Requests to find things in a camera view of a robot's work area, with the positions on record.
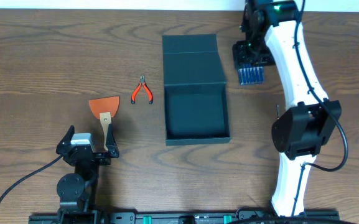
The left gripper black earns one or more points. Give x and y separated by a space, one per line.
96 155

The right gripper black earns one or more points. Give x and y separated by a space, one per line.
240 58

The precision screwdriver set case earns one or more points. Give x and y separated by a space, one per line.
249 75

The black yellow screwdriver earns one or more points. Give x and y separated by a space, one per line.
277 111

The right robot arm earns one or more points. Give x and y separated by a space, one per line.
274 36

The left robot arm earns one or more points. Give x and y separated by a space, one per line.
77 190

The dark green open box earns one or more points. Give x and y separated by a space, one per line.
195 103

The orange scraper wooden handle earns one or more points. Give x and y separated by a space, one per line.
104 109

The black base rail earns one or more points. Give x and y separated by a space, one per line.
258 216

